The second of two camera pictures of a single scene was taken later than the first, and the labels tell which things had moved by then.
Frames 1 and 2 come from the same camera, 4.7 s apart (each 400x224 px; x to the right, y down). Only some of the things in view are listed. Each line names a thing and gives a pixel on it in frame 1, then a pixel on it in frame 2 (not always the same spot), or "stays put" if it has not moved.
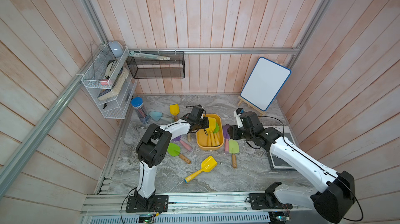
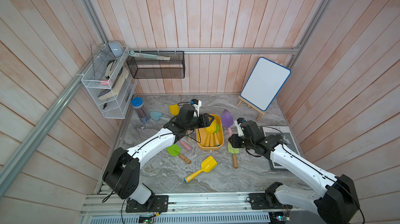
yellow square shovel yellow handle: (209, 140) stays put
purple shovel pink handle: (226, 137) to (227, 121)
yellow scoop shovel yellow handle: (212, 126) stays put
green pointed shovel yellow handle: (216, 129) stays put
